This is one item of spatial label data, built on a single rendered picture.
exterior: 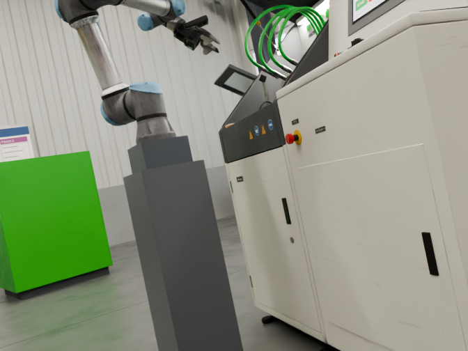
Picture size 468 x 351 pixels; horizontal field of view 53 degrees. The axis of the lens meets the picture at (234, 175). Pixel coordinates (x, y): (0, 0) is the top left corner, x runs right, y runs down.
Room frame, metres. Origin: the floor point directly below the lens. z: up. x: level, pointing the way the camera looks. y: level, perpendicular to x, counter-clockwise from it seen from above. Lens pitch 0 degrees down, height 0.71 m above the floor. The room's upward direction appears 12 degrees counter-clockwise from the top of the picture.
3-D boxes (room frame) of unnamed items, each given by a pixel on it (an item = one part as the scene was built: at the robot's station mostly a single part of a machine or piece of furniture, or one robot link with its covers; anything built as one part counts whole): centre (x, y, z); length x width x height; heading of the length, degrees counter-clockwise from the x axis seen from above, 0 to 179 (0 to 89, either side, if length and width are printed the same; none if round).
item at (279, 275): (1.98, -0.09, 0.44); 0.65 x 0.02 x 0.68; 20
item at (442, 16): (1.35, -0.42, 0.96); 0.70 x 0.22 x 0.03; 20
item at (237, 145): (1.98, -0.10, 0.87); 0.62 x 0.04 x 0.16; 20
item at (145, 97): (1.75, 0.26, 1.07); 0.13 x 0.12 x 0.14; 57
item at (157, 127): (1.74, 0.26, 0.95); 0.15 x 0.15 x 0.10
